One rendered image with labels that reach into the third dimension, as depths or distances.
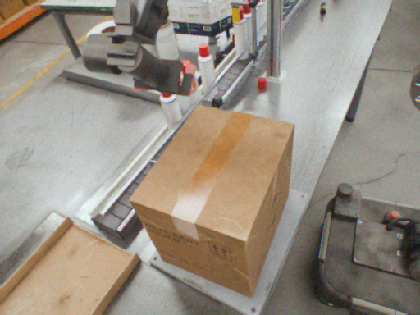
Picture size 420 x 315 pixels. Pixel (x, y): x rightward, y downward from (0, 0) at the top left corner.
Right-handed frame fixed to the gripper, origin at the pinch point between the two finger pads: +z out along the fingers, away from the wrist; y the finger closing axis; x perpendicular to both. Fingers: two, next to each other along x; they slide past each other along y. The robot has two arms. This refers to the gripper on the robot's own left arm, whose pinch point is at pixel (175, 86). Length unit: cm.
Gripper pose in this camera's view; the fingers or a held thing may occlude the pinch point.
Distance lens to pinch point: 76.6
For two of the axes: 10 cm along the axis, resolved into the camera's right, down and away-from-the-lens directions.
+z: 3.3, 0.6, 9.4
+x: -1.7, 9.9, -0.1
